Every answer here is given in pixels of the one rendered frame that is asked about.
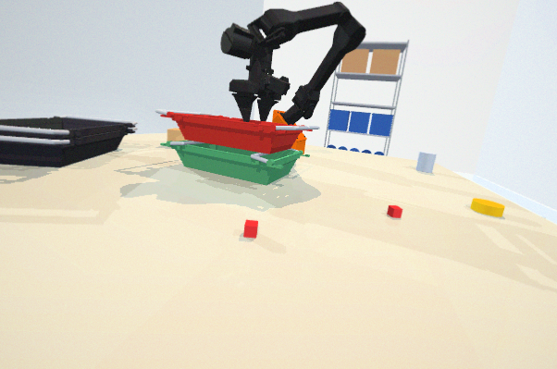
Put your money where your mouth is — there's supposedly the green translucent plastic tray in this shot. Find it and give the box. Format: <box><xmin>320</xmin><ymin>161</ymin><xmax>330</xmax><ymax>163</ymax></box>
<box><xmin>160</xmin><ymin>141</ymin><xmax>310</xmax><ymax>185</ymax></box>

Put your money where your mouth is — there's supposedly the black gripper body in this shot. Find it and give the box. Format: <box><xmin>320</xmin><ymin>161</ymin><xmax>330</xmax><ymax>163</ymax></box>
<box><xmin>229</xmin><ymin>61</ymin><xmax>281</xmax><ymax>101</ymax></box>

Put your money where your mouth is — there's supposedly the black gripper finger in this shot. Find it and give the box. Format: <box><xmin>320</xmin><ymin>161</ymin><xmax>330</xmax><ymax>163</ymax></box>
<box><xmin>232</xmin><ymin>93</ymin><xmax>258</xmax><ymax>122</ymax></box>
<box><xmin>257</xmin><ymin>99</ymin><xmax>278</xmax><ymax>121</ymax></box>

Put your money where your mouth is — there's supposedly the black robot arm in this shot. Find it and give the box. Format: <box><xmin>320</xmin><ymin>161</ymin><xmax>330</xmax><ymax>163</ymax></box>
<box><xmin>220</xmin><ymin>2</ymin><xmax>366</xmax><ymax>125</ymax></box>

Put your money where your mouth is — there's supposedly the yellow flat cylinder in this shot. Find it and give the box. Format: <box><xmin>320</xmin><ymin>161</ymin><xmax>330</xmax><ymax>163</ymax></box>
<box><xmin>471</xmin><ymin>199</ymin><xmax>505</xmax><ymax>217</ymax></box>

